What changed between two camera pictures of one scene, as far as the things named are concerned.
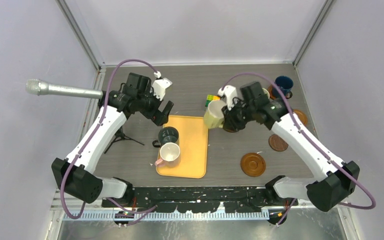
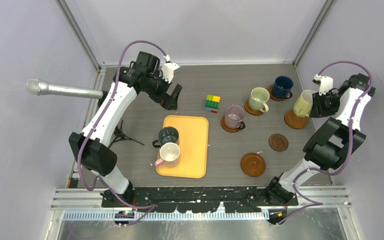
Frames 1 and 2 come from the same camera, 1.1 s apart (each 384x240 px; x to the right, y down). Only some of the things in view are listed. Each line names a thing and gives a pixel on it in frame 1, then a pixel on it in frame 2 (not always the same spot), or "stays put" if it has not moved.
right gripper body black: [240, 114] → [326, 104]
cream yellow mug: [214, 116] → [303, 104]
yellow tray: [193, 143] stays put
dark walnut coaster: [277, 143] stays put
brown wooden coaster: [253, 164] stays put
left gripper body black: [150, 109] → [157, 89]
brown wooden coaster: [270, 89] stays put
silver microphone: [38, 87] stays put
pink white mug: [170, 155] stays put
